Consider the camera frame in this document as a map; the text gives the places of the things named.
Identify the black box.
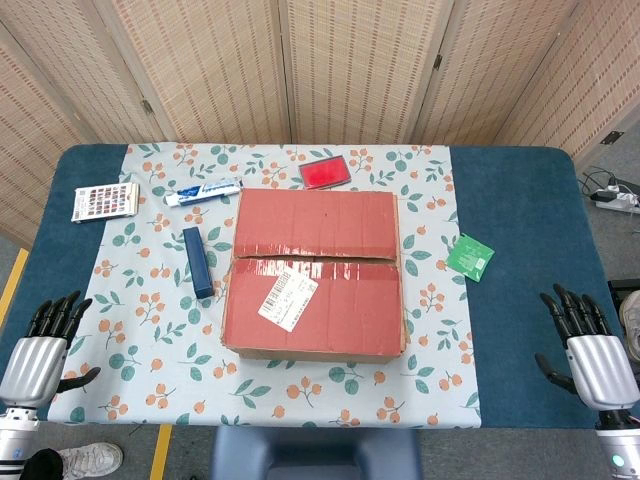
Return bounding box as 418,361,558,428
607,278,640,309

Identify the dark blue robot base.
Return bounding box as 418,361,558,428
209,427,424,480

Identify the dark blue slim box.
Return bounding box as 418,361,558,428
182,227,215,300

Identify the red ink pad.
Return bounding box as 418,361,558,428
298,154,352,191

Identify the white box with colourful grid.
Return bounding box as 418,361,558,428
70,182,140,224

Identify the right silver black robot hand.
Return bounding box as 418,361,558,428
534,283,640,414

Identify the red cardboard box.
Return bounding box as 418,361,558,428
220,187,411,364

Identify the black trouser leg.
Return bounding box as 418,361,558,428
23,448,65,480

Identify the floral tablecloth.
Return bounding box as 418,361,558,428
47,143,482,429

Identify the blue and white small package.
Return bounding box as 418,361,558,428
163,177,245,208

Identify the blue padded table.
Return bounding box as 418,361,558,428
0,143,629,431

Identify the green sachet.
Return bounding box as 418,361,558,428
445,232,495,283

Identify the white sneaker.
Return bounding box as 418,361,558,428
57,442,124,480
619,289,640,361

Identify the white power strip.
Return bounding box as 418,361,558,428
589,184,640,214

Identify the woven folding screen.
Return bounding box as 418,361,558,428
0,0,640,251

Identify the black floor cable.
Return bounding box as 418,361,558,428
579,168,624,197

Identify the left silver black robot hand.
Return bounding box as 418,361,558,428
0,290,102,410

